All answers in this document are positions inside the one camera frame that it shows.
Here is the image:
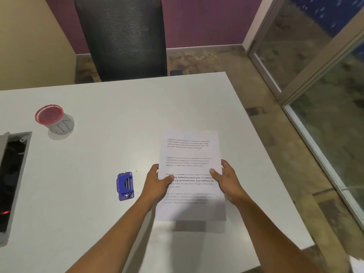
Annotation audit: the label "person's left hand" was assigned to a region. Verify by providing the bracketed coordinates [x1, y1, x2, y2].
[140, 164, 174, 209]

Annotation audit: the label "person's right hand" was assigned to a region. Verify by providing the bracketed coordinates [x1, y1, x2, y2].
[210, 159, 247, 209]

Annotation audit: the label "white printed paper sheets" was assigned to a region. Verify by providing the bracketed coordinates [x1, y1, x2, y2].
[155, 130, 227, 222]

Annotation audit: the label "person's left forearm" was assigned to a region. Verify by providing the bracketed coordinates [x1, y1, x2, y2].
[65, 193, 158, 273]

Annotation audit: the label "person's right forearm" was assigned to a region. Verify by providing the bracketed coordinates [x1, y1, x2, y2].
[231, 193, 327, 273]

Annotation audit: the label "blue hole punch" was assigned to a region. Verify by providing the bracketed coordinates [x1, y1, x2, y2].
[116, 172, 136, 202]

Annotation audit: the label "red rimmed mesh cup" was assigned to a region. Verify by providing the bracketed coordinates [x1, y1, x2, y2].
[35, 104, 75, 137]

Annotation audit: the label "black mesh office chair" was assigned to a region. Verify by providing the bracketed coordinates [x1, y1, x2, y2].
[73, 0, 183, 83]

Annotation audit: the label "glass door with white frame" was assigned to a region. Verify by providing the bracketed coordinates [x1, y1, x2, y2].
[243, 0, 364, 222]

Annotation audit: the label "grey desk cable tray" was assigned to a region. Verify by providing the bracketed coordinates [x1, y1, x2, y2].
[0, 131, 32, 248]

